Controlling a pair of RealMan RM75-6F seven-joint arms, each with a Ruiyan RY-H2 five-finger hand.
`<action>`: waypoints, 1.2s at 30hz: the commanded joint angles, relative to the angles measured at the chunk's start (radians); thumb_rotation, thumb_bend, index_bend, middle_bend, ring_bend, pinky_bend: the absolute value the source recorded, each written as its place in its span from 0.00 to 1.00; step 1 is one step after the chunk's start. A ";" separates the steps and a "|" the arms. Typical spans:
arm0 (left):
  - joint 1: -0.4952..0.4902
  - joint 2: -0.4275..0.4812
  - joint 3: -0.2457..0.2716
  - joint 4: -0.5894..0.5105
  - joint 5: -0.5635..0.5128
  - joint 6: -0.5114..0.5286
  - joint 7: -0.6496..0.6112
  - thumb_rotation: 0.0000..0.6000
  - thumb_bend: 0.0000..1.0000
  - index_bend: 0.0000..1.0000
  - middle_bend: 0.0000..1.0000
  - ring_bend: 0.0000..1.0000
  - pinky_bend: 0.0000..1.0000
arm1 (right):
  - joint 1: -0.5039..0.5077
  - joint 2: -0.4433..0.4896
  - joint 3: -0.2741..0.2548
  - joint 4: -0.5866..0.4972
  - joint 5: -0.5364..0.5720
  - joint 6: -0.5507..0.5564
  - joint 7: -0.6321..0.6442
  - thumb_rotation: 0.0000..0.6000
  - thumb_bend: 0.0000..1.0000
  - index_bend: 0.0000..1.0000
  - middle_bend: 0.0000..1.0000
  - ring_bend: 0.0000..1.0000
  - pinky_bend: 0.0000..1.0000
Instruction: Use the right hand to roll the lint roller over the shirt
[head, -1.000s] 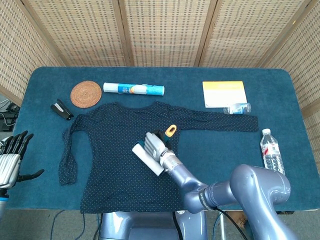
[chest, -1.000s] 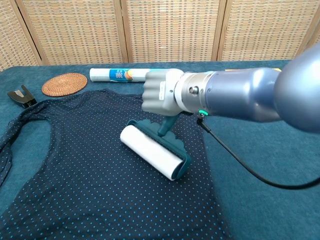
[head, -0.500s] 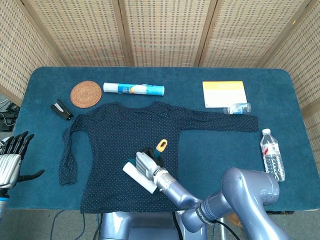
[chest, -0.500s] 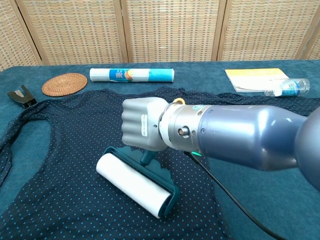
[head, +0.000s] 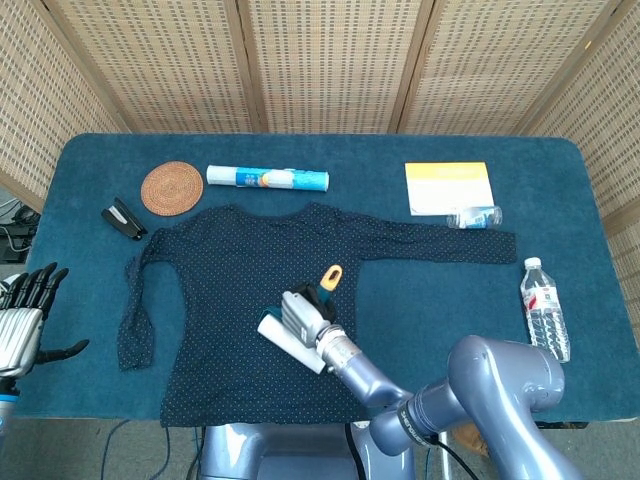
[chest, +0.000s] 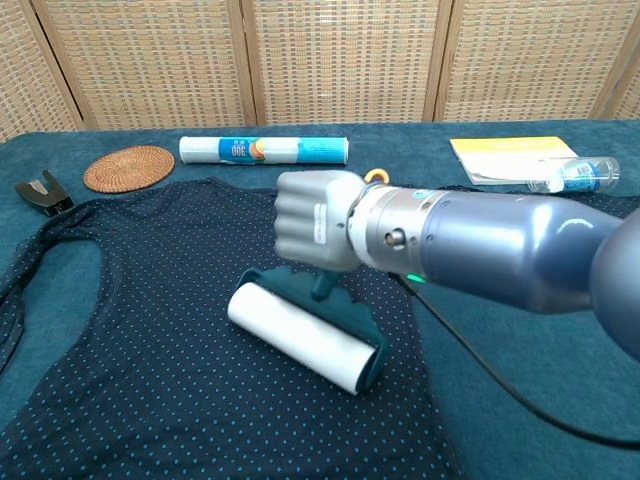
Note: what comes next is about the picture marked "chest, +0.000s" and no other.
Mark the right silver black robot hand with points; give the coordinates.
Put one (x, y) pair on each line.
(310, 215)

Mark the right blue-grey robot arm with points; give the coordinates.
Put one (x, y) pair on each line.
(500, 245)

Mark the white tube package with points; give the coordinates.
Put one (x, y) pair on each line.
(265, 151)

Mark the dark blue dotted shirt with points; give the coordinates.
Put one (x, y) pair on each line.
(175, 350)

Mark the bamboo folding screen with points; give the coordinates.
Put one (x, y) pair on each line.
(345, 60)

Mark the round woven rattan coaster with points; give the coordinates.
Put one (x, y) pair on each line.
(129, 168)

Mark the yellow white booklet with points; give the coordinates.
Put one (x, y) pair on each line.
(505, 157)

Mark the black stapler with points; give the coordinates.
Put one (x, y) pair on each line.
(45, 197)

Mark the small clear plastic bottle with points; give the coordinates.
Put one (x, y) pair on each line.
(580, 175)

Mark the teal blue table cloth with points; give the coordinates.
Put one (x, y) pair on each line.
(500, 440)

